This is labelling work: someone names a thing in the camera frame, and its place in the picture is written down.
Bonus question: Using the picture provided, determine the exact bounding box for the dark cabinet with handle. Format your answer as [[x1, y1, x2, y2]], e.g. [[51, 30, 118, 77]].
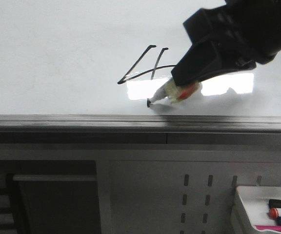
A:
[[0, 160, 101, 234]]

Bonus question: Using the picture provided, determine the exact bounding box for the white slotted metal panel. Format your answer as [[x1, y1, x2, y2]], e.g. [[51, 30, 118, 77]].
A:
[[96, 150, 281, 234]]

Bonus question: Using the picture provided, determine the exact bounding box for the white whiteboard marker black tip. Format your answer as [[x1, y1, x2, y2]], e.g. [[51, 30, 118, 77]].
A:
[[146, 79, 201, 107]]

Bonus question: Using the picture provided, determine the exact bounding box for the white plastic marker tray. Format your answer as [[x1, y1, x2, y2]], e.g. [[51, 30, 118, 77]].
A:
[[230, 186, 281, 234]]

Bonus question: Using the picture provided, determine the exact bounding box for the pink item in tray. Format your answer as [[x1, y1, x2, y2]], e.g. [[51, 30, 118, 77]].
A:
[[255, 225, 281, 232]]

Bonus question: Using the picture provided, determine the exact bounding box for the white whiteboard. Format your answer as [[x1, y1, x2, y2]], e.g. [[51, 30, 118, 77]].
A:
[[0, 0, 281, 132]]

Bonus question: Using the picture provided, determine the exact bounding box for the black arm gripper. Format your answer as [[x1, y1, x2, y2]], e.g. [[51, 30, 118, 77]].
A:
[[171, 0, 281, 86]]

